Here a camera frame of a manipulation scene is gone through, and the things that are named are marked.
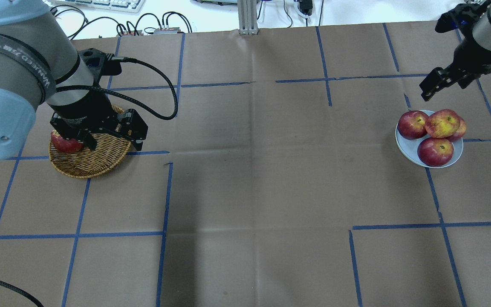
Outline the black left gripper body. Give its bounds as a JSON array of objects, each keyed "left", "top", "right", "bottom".
[{"left": 50, "top": 109, "right": 148, "bottom": 142}]

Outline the black right camera cable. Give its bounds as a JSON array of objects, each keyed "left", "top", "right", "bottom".
[{"left": 0, "top": 273, "right": 45, "bottom": 307}]

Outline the light blue plate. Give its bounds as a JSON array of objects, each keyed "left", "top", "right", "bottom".
[{"left": 395, "top": 110, "right": 463, "bottom": 168}]

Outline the white keyboard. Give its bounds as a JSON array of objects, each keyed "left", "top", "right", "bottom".
[{"left": 49, "top": 0, "right": 146, "bottom": 13}]

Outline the red yellow apple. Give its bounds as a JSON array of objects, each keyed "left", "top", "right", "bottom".
[{"left": 425, "top": 109, "right": 461, "bottom": 139}]

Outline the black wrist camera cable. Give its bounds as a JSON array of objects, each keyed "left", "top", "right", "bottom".
[{"left": 56, "top": 58, "right": 179, "bottom": 121}]

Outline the aluminium frame post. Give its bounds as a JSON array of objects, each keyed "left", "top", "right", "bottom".
[{"left": 237, "top": 0, "right": 259, "bottom": 35}]

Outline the dark red apple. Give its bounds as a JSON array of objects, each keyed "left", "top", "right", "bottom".
[{"left": 51, "top": 130, "right": 84, "bottom": 154}]

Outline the red apple on plate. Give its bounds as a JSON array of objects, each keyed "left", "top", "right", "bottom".
[
  {"left": 397, "top": 110, "right": 428, "bottom": 140},
  {"left": 446, "top": 117, "right": 467, "bottom": 142},
  {"left": 417, "top": 137, "right": 454, "bottom": 167}
]

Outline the round wicker basket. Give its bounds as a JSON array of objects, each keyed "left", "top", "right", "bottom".
[{"left": 48, "top": 104, "right": 134, "bottom": 179}]

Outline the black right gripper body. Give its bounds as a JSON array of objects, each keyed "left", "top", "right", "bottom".
[{"left": 419, "top": 38, "right": 491, "bottom": 96}]

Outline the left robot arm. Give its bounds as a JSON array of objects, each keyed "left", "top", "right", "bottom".
[{"left": 0, "top": 0, "right": 148, "bottom": 160}]

